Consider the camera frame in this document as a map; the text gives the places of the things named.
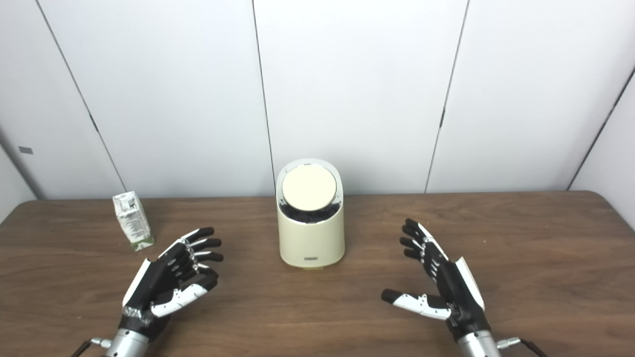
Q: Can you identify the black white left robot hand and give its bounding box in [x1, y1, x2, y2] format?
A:
[119, 227, 224, 343]

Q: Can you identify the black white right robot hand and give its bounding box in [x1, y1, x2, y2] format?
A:
[381, 218, 492, 343]

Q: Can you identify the white green milk carton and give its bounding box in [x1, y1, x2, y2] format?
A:
[113, 191, 155, 252]

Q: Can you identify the cream-colored bin body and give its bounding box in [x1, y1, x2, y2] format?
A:
[276, 159, 346, 270]

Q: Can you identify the cream round bin lid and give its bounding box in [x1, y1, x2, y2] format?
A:
[282, 164, 337, 209]

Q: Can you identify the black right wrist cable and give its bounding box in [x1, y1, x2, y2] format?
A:
[498, 337, 549, 357]

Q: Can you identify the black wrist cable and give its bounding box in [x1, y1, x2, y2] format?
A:
[71, 338, 112, 357]
[498, 337, 549, 357]

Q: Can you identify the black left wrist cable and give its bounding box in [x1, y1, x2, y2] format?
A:
[71, 338, 112, 357]

